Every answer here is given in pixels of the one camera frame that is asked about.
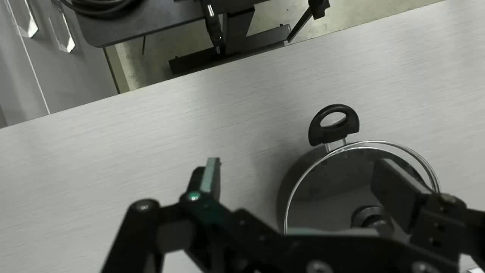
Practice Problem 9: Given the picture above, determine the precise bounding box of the glass pot lid black knob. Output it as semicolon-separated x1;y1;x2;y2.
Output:
282;139;442;235

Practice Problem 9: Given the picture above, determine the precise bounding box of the silver cabinet handle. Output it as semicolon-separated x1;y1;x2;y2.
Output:
7;0;41;39
45;7;77;54

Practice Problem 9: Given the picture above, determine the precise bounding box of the black cooking pot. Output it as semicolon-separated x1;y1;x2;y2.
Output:
276;103;442;236

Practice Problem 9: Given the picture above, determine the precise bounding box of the black robot stand platform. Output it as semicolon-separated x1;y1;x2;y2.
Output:
68;0;270;48

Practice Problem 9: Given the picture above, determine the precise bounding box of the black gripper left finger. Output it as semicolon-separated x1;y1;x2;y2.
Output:
100;156;285;273

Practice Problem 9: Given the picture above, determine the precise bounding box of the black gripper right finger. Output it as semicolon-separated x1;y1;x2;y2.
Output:
370;156;485;273

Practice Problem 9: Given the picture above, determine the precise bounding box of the black tripod leg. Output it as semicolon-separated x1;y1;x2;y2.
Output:
283;0;333;45

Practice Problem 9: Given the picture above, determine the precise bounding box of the black cable loop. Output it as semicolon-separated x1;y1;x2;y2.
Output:
59;0;144;18

